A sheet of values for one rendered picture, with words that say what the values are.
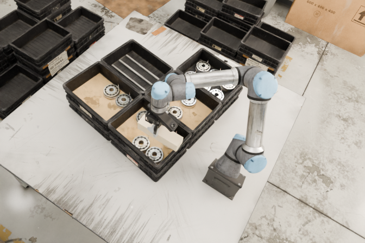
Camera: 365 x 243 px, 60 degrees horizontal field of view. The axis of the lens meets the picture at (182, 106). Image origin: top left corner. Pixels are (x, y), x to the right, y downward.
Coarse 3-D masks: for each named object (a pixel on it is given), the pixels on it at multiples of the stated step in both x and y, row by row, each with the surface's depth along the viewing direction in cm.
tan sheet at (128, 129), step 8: (136, 112) 198; (128, 120) 194; (120, 128) 190; (128, 128) 191; (136, 128) 192; (128, 136) 188; (136, 136) 189; (152, 144) 187; (160, 144) 187; (168, 152) 185
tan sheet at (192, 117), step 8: (176, 104) 205; (200, 104) 208; (184, 112) 202; (192, 112) 203; (200, 112) 204; (208, 112) 205; (184, 120) 199; (192, 120) 200; (200, 120) 200; (192, 128) 196
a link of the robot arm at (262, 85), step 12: (252, 72) 150; (264, 72) 146; (252, 84) 147; (264, 84) 144; (276, 84) 146; (252, 96) 149; (264, 96) 145; (252, 108) 153; (264, 108) 151; (252, 120) 154; (264, 120) 155; (252, 132) 156; (252, 144) 159; (240, 156) 166; (252, 156) 159; (264, 156) 160; (252, 168) 160
